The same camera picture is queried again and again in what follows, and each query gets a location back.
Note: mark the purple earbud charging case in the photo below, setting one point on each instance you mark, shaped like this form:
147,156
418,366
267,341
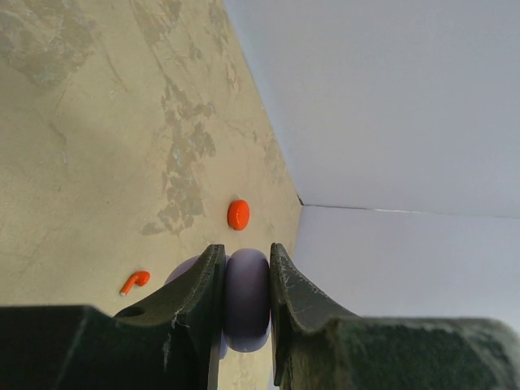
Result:
245,317

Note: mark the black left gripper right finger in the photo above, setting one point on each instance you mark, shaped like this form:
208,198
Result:
318,344

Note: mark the orange round cap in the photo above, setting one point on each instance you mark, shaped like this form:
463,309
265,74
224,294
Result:
238,215

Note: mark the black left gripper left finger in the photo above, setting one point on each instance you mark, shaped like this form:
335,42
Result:
168,340

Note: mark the orange earbud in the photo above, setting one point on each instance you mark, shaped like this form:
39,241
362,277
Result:
139,279

